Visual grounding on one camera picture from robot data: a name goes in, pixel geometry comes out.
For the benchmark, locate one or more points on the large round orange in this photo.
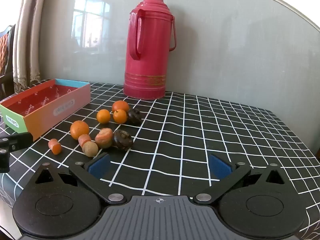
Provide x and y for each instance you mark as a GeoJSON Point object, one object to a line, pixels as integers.
{"type": "Point", "coordinates": [79, 129]}

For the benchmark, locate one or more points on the orange carrot piece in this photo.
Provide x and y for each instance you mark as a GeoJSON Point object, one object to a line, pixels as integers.
{"type": "Point", "coordinates": [84, 140]}
{"type": "Point", "coordinates": [55, 147]}

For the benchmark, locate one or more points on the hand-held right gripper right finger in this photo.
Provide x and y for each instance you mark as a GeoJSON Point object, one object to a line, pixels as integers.
{"type": "Point", "coordinates": [220, 167]}

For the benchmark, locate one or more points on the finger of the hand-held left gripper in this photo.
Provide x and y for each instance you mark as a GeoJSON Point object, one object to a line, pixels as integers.
{"type": "Point", "coordinates": [20, 140]}

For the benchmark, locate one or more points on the dark wooden armchair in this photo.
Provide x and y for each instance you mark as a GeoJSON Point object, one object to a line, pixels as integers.
{"type": "Point", "coordinates": [6, 55]}

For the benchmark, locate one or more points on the black white checked tablecloth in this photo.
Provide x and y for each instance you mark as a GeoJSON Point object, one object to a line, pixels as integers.
{"type": "Point", "coordinates": [187, 130]}

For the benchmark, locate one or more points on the large flat mandarin orange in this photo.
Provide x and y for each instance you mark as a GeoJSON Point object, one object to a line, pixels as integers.
{"type": "Point", "coordinates": [120, 105]}

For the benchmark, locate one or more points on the brown kiwi fruit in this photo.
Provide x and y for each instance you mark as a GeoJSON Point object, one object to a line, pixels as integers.
{"type": "Point", "coordinates": [123, 140]}

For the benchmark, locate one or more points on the colourful cardboard box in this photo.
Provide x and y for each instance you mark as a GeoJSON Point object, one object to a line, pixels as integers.
{"type": "Point", "coordinates": [50, 120]}

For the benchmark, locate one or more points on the brown round potato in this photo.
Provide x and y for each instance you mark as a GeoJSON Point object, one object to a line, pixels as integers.
{"type": "Point", "coordinates": [90, 149]}

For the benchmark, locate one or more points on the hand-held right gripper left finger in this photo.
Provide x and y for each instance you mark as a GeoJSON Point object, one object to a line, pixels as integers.
{"type": "Point", "coordinates": [100, 167]}

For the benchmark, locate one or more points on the red thermos flask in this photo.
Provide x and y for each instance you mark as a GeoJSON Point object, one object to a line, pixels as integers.
{"type": "Point", "coordinates": [146, 55]}

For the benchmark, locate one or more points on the small round kumquat orange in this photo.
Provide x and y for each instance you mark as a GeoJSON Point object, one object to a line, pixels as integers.
{"type": "Point", "coordinates": [103, 116]}
{"type": "Point", "coordinates": [120, 116]}

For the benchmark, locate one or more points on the beige curtain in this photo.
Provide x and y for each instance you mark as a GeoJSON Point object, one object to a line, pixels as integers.
{"type": "Point", "coordinates": [27, 42]}

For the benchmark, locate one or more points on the pinkish brown root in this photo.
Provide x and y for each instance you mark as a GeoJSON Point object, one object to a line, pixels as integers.
{"type": "Point", "coordinates": [103, 138]}

